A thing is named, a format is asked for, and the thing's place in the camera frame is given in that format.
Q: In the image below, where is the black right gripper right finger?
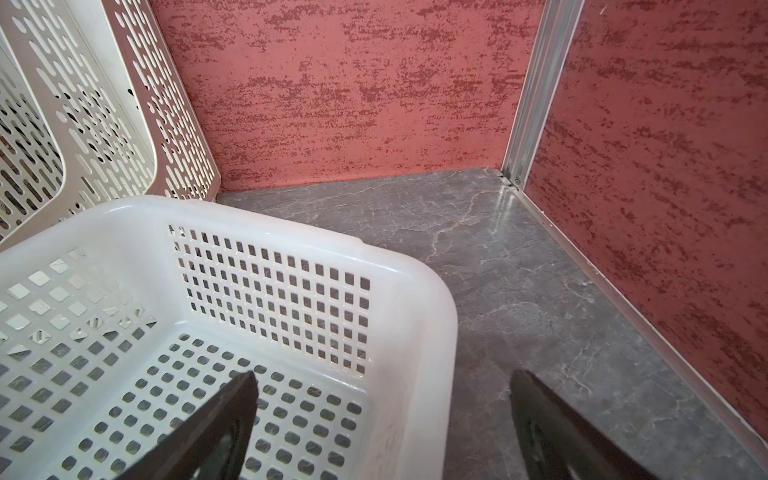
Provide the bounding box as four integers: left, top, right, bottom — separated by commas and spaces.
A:
510, 369, 656, 479

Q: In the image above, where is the white perforated plastic basket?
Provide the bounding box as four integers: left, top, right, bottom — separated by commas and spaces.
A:
1, 196, 457, 479

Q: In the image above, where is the aluminium right corner post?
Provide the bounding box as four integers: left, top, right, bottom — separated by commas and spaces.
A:
501, 0, 585, 191

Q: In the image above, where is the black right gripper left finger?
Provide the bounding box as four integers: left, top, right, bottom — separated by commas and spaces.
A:
119, 371, 259, 479

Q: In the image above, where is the white perforated file organizer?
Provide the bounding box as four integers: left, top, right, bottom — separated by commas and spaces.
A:
1, 1, 221, 248

